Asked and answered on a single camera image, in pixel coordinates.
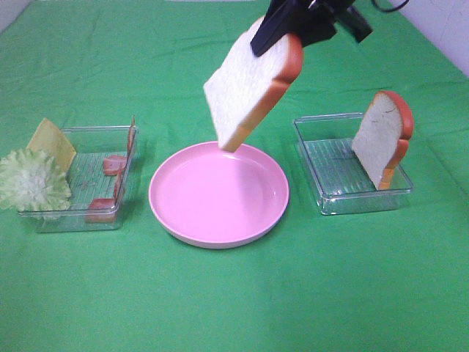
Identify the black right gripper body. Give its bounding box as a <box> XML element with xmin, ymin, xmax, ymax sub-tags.
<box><xmin>270</xmin><ymin>1</ymin><xmax>354</xmax><ymax>47</ymax></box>

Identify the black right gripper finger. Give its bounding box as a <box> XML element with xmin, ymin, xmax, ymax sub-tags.
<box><xmin>339</xmin><ymin>6</ymin><xmax>373</xmax><ymax>43</ymax></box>
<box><xmin>251</xmin><ymin>6</ymin><xmax>298</xmax><ymax>56</ymax></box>

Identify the toy bread slice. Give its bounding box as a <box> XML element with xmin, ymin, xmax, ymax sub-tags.
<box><xmin>203</xmin><ymin>18</ymin><xmax>303</xmax><ymax>152</ymax></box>
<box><xmin>352</xmin><ymin>90</ymin><xmax>414</xmax><ymax>190</ymax></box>

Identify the toy bacon strip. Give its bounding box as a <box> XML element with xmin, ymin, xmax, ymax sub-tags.
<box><xmin>85</xmin><ymin>172</ymin><xmax>122</xmax><ymax>223</ymax></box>
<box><xmin>103</xmin><ymin>116</ymin><xmax>136</xmax><ymax>176</ymax></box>

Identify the yellow toy cheese slice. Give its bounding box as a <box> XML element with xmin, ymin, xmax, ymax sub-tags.
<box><xmin>27</xmin><ymin>118</ymin><xmax>76</xmax><ymax>174</ymax></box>

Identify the green toy lettuce leaf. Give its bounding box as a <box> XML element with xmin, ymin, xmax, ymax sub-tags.
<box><xmin>1</xmin><ymin>148</ymin><xmax>72</xmax><ymax>212</ymax></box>

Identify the clear right plastic tray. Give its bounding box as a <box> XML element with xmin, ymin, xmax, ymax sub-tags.
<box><xmin>293</xmin><ymin>112</ymin><xmax>413</xmax><ymax>216</ymax></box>

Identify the clear plastic tray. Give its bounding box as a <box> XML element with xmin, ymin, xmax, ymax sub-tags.
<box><xmin>18</xmin><ymin>125</ymin><xmax>138</xmax><ymax>232</ymax></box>
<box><xmin>293</xmin><ymin>112</ymin><xmax>413</xmax><ymax>216</ymax></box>

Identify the pink round plate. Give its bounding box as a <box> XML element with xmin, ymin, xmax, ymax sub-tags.
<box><xmin>148</xmin><ymin>142</ymin><xmax>289</xmax><ymax>249</ymax></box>

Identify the clear left plastic tray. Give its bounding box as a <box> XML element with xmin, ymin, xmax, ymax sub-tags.
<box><xmin>18</xmin><ymin>125</ymin><xmax>138</xmax><ymax>232</ymax></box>

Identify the green tablecloth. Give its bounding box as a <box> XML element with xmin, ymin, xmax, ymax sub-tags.
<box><xmin>1</xmin><ymin>1</ymin><xmax>468</xmax><ymax>351</ymax></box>

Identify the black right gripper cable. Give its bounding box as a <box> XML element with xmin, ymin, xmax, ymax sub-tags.
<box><xmin>370</xmin><ymin>0</ymin><xmax>410</xmax><ymax>14</ymax></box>

